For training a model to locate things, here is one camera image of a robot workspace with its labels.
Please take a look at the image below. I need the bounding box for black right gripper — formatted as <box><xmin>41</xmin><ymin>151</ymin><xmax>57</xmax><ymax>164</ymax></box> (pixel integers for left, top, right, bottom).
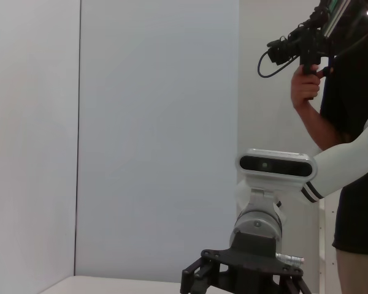
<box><xmin>180</xmin><ymin>231</ymin><xmax>312</xmax><ymax>294</ymax></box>

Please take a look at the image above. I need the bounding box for black handheld camera rig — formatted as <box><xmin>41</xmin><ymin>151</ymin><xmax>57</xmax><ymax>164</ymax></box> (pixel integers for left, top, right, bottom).
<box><xmin>265</xmin><ymin>0</ymin><xmax>368</xmax><ymax>101</ymax></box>

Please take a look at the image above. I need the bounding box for person's bare forearm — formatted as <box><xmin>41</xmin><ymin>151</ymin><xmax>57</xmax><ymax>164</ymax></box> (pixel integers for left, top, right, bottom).
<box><xmin>294</xmin><ymin>100</ymin><xmax>355</xmax><ymax>151</ymax></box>

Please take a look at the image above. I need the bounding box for person's bare hand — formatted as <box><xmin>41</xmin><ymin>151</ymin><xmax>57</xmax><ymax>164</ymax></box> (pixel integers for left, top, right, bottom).
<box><xmin>290</xmin><ymin>63</ymin><xmax>324</xmax><ymax>110</ymax></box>

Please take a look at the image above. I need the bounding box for silver connector plug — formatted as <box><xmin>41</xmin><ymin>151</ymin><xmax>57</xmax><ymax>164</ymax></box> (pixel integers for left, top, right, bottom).
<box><xmin>275</xmin><ymin>252</ymin><xmax>306</xmax><ymax>266</ymax></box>

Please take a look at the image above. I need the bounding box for person in black shirt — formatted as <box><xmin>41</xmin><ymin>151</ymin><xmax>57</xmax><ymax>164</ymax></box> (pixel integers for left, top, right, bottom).
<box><xmin>320</xmin><ymin>18</ymin><xmax>368</xmax><ymax>294</ymax></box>

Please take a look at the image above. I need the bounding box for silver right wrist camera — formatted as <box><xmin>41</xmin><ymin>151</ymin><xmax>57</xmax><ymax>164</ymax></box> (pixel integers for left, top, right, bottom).
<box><xmin>235</xmin><ymin>148</ymin><xmax>317</xmax><ymax>190</ymax></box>

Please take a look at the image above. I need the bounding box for dark looped rig cable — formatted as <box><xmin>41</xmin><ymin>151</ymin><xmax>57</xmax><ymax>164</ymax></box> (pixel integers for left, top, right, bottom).
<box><xmin>257</xmin><ymin>50</ymin><xmax>299</xmax><ymax>79</ymax></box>

